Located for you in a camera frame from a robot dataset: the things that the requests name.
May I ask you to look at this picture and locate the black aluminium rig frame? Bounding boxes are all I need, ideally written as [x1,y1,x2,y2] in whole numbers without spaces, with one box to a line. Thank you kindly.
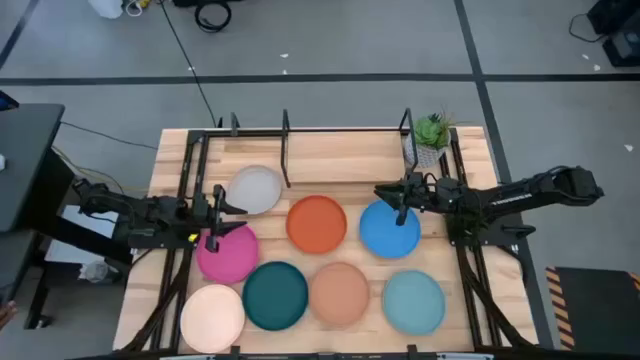
[119,127,539,360]

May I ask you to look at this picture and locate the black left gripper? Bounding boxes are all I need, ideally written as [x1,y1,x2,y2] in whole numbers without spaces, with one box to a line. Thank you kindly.
[188,183,249,254]

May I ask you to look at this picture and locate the pale cream plate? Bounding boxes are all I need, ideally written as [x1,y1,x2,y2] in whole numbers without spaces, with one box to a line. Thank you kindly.
[179,283,247,354]

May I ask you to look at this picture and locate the black metal wooden shelf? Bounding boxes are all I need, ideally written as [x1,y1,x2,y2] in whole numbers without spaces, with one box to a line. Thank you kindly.
[228,107,420,190]

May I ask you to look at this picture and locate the potted green succulent plant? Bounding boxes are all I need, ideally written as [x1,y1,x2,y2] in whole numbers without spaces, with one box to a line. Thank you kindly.
[402,112,457,169]

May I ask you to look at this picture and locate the hazard striped black mat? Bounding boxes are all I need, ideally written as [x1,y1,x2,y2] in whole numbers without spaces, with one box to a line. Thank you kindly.
[544,266,640,351]

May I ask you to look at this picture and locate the black desk base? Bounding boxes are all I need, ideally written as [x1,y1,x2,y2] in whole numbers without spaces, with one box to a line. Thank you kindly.
[22,149,136,331]

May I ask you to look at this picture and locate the clear plastic bottle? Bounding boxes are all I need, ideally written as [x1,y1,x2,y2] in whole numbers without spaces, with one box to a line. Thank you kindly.
[79,259,110,285]

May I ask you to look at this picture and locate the dark green plate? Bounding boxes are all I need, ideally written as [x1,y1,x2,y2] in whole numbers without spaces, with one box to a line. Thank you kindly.
[242,260,310,332]

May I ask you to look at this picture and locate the light teal plate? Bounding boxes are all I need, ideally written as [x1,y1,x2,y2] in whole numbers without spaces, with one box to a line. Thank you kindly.
[382,269,447,336]

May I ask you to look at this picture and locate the coiled black cable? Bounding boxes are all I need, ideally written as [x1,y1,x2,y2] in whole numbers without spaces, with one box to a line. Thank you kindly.
[193,0,233,34]

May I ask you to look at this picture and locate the magenta pink plate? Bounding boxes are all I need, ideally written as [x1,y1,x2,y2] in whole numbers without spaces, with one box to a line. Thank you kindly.
[195,224,260,285]

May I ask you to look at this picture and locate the orange plate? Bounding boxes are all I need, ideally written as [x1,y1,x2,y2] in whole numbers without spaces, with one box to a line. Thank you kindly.
[285,194,348,255]

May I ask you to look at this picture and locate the tan terracotta plate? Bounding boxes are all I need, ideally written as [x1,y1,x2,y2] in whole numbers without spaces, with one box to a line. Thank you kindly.
[309,261,371,327]

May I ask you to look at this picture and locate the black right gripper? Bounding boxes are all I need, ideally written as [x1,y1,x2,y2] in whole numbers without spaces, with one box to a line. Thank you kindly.
[374,172,446,226]

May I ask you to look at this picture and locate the long black floor cable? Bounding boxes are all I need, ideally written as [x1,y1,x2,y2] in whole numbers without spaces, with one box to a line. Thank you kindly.
[158,0,219,129]

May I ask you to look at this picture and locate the black equipment case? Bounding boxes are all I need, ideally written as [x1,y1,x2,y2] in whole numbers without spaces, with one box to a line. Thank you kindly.
[587,0,640,69]

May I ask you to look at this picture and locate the grey desk top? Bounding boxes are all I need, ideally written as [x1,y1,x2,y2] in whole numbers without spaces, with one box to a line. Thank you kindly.
[0,103,66,234]

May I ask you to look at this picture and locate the white container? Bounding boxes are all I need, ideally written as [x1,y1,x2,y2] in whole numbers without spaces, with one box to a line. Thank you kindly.
[88,0,124,20]

